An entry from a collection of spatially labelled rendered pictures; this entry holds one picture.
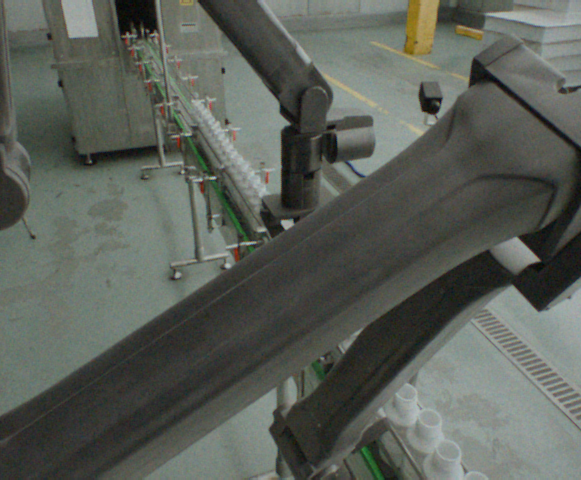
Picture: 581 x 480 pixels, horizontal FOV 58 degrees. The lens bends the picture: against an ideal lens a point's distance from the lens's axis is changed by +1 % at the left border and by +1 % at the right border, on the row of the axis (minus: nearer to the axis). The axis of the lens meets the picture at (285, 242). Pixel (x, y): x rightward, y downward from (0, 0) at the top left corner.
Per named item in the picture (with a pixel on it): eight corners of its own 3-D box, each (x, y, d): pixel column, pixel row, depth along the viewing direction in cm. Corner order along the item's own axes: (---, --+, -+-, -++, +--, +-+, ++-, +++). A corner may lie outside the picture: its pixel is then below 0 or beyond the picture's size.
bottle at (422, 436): (432, 469, 92) (447, 405, 84) (435, 501, 87) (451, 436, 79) (398, 463, 93) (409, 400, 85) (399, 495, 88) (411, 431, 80)
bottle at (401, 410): (417, 453, 95) (430, 389, 86) (402, 476, 91) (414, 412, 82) (388, 435, 98) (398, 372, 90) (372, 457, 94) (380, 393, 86)
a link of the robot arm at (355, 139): (277, 70, 68) (301, 89, 61) (356, 63, 71) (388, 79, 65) (278, 155, 75) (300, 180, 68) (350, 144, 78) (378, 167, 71)
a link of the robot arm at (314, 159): (274, 119, 69) (289, 133, 65) (321, 113, 71) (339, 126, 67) (275, 166, 73) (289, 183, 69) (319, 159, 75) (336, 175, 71)
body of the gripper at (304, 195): (260, 207, 76) (259, 160, 72) (323, 196, 79) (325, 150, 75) (274, 228, 71) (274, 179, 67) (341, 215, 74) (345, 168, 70)
